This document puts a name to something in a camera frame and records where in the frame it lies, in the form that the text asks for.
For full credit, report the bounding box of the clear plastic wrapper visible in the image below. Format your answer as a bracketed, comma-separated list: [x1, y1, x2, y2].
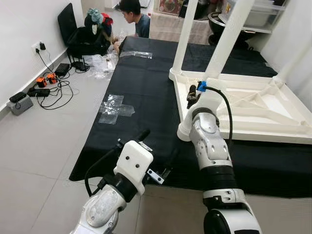
[88, 53, 118, 79]

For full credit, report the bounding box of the grey flat box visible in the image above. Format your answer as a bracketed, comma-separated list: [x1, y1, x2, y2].
[7, 95, 34, 116]

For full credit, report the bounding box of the beige striped cloth cover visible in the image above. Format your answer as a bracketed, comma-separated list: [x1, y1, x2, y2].
[149, 12, 215, 45]

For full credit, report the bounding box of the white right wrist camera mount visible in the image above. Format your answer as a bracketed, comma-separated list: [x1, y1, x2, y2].
[190, 80, 221, 117]

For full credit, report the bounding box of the black power adapter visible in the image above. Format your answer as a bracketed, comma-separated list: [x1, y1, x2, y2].
[55, 62, 71, 76]

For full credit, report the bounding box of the black lumpy bag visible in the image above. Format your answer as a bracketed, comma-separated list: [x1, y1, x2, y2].
[183, 0, 220, 20]

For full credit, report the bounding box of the small black flat device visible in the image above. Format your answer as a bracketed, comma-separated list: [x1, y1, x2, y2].
[9, 92, 26, 102]

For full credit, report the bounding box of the black power strip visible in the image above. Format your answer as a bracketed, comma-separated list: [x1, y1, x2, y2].
[27, 88, 51, 97]

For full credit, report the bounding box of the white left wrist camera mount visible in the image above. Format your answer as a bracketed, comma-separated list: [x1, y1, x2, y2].
[114, 140, 154, 195]

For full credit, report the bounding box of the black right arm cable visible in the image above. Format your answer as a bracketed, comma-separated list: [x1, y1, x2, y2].
[205, 87, 234, 147]

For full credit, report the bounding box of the wall socket with black plug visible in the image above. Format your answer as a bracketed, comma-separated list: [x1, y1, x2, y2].
[32, 41, 47, 53]

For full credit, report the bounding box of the black fabric bag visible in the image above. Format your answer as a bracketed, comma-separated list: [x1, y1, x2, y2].
[58, 2, 113, 58]

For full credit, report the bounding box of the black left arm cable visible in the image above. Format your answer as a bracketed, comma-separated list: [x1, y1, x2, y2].
[84, 146, 120, 195]

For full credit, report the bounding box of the white plastic table leg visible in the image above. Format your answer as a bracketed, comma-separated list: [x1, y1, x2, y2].
[176, 0, 256, 142]
[171, 0, 199, 78]
[273, 37, 312, 83]

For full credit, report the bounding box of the teal cloth bundle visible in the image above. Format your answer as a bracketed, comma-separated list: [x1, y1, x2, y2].
[87, 8, 104, 25]

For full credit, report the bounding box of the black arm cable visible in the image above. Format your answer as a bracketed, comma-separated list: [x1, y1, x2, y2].
[205, 87, 234, 147]
[84, 146, 120, 195]

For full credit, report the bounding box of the dark-haired person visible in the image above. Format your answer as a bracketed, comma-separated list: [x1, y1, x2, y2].
[117, 0, 151, 39]

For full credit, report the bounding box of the red cloth bundle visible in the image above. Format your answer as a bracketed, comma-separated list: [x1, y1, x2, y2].
[101, 14, 114, 26]

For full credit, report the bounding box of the black round basin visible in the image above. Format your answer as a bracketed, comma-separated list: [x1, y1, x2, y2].
[208, 12, 256, 49]

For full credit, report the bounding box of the black floor cable tangle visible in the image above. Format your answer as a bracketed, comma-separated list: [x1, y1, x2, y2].
[37, 49, 75, 110]

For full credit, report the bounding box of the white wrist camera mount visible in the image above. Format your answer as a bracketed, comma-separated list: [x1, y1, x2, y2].
[190, 80, 221, 117]
[114, 140, 154, 195]

